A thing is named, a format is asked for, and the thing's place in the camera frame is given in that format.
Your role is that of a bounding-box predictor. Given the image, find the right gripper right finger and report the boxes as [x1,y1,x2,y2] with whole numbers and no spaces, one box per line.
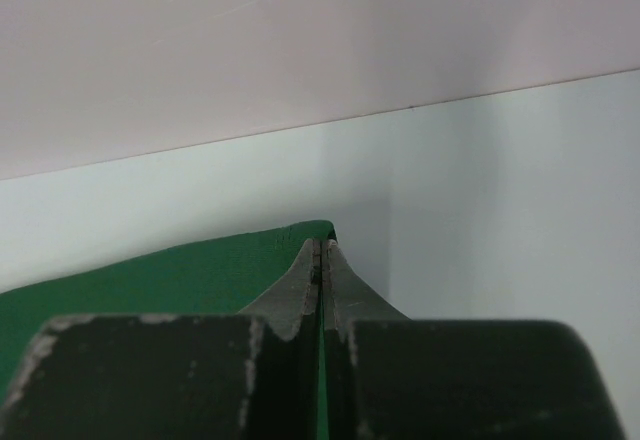
[322,240,625,439]

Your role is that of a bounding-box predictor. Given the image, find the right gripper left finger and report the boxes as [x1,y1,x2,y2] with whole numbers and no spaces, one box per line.
[1,239,321,439]

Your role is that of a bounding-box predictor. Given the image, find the green t shirt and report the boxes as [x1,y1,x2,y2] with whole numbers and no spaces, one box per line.
[0,218,339,440]

